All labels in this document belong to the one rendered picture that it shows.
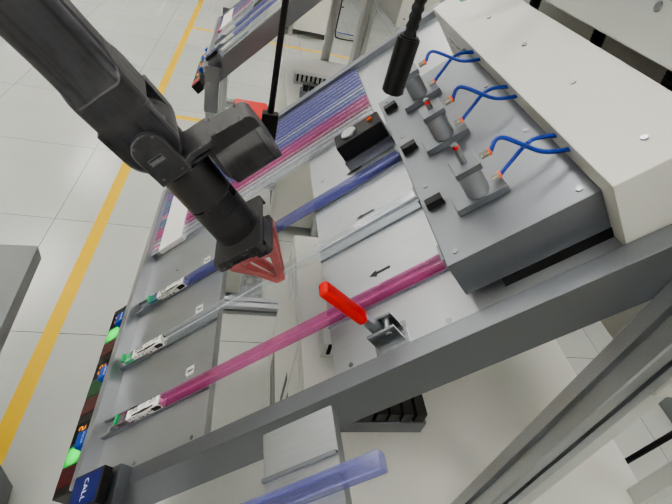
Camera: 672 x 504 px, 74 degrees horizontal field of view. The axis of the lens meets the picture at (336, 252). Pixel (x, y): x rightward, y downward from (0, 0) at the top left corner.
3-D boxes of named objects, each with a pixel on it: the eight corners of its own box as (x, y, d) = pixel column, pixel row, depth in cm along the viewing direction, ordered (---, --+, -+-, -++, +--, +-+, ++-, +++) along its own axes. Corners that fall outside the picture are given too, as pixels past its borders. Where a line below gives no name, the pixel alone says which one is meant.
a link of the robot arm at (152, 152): (120, 107, 47) (121, 148, 41) (210, 45, 46) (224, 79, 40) (194, 182, 56) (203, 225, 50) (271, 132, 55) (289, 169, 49)
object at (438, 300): (359, 400, 49) (334, 381, 46) (315, 124, 98) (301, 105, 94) (682, 263, 39) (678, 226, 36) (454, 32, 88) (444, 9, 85)
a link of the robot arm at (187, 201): (155, 161, 51) (152, 184, 46) (205, 127, 50) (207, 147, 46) (194, 204, 55) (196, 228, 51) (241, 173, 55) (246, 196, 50)
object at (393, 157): (153, 306, 77) (146, 302, 76) (154, 300, 78) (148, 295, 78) (414, 152, 63) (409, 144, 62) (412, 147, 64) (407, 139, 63)
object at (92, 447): (115, 505, 60) (67, 490, 56) (185, 210, 109) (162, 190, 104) (122, 502, 60) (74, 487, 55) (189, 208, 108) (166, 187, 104)
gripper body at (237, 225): (268, 203, 60) (235, 161, 55) (268, 254, 52) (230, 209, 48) (227, 224, 61) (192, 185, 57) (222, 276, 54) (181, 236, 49)
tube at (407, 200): (128, 366, 69) (122, 362, 69) (130, 358, 70) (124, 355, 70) (419, 201, 55) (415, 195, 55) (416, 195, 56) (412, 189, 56)
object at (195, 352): (106, 497, 58) (84, 490, 56) (181, 201, 107) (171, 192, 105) (217, 448, 53) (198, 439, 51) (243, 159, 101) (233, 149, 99)
